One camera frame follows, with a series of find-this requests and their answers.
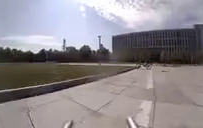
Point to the tall mast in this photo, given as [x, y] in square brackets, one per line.
[99, 40]
[64, 45]

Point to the grey concrete slab paving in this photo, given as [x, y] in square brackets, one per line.
[122, 100]

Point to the large dark building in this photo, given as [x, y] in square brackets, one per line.
[155, 43]

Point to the row of dark trees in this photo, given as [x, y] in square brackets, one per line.
[39, 55]

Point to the robot's own part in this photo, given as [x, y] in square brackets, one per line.
[131, 122]
[67, 124]

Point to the grey stone kerb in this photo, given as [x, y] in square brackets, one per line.
[39, 89]

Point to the green grass lawn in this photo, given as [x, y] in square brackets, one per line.
[29, 75]

